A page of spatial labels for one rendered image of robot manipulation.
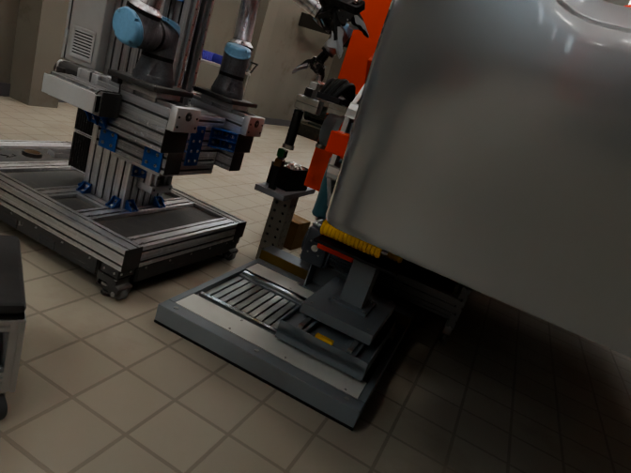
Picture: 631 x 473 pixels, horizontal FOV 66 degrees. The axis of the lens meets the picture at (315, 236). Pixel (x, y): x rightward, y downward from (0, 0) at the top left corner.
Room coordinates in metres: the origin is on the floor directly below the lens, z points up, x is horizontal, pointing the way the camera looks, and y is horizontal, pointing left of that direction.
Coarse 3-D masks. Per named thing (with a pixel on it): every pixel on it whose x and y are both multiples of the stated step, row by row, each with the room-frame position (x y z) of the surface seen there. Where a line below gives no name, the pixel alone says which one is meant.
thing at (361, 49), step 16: (368, 0) 2.37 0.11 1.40; (384, 0) 2.35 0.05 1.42; (368, 16) 2.36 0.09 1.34; (384, 16) 2.34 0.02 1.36; (352, 32) 2.38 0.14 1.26; (368, 32) 2.36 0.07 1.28; (352, 48) 2.37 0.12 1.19; (368, 48) 2.35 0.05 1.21; (352, 64) 2.36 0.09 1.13; (352, 80) 2.36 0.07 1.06; (320, 160) 2.36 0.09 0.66; (320, 176) 2.35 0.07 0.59
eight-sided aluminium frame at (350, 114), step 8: (360, 96) 1.71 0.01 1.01; (352, 104) 1.68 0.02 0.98; (352, 112) 1.66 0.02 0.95; (344, 120) 1.67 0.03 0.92; (352, 120) 1.67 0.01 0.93; (344, 128) 1.66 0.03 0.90; (336, 160) 1.67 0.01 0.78; (328, 168) 1.67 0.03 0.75; (336, 168) 1.66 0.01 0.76; (328, 176) 1.68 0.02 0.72; (336, 176) 1.66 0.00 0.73; (328, 184) 1.71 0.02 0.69; (328, 192) 1.75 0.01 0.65; (328, 200) 1.78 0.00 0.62
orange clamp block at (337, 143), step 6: (336, 132) 1.58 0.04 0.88; (342, 132) 1.61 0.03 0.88; (330, 138) 1.58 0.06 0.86; (336, 138) 1.57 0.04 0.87; (342, 138) 1.57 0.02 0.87; (348, 138) 1.56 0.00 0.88; (330, 144) 1.58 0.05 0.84; (336, 144) 1.57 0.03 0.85; (342, 144) 1.57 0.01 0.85; (330, 150) 1.58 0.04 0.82; (336, 150) 1.57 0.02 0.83; (342, 150) 1.56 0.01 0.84; (342, 156) 1.56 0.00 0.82
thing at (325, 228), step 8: (320, 224) 1.80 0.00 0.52; (328, 224) 1.78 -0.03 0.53; (320, 232) 1.79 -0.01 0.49; (328, 232) 1.77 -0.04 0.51; (336, 232) 1.77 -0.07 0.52; (344, 240) 1.75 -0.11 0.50; (352, 240) 1.74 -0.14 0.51; (360, 240) 1.74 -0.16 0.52; (360, 248) 1.73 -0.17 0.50; (368, 248) 1.72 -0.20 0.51; (376, 248) 1.72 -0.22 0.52; (376, 256) 1.72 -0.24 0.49
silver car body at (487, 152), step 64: (448, 0) 0.79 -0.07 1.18; (512, 0) 0.73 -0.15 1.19; (576, 0) 0.70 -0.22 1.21; (384, 64) 0.87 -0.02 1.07; (448, 64) 0.76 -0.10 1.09; (512, 64) 0.71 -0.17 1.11; (576, 64) 0.67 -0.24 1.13; (384, 128) 0.84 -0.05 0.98; (448, 128) 0.76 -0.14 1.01; (512, 128) 0.71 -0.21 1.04; (576, 128) 0.67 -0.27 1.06; (384, 192) 0.84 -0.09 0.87; (448, 192) 0.77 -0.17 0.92; (512, 192) 0.72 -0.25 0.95; (576, 192) 0.68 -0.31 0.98; (448, 256) 0.77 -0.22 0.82; (512, 256) 0.73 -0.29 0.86; (576, 256) 0.69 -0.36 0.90; (576, 320) 0.70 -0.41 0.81
